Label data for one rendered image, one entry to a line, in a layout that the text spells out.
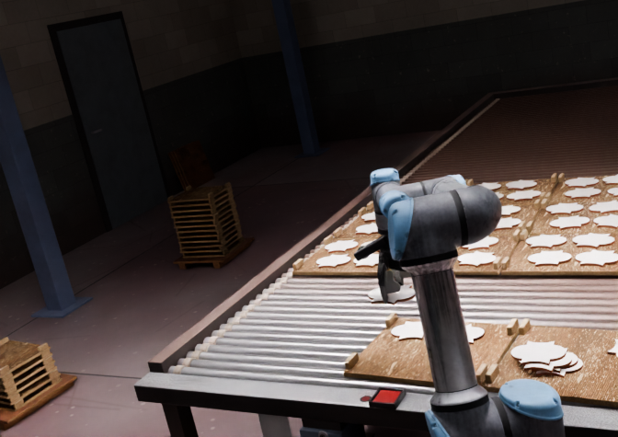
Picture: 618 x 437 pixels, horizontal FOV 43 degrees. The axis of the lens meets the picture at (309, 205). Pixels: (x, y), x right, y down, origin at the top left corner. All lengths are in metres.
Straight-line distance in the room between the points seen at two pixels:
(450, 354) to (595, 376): 0.61
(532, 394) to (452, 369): 0.17
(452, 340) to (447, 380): 0.08
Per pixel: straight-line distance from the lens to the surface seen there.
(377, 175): 2.04
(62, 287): 6.35
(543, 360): 2.13
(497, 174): 4.02
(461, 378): 1.60
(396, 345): 2.37
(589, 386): 2.07
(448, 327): 1.58
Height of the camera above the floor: 1.99
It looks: 15 degrees down
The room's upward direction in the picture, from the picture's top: 12 degrees counter-clockwise
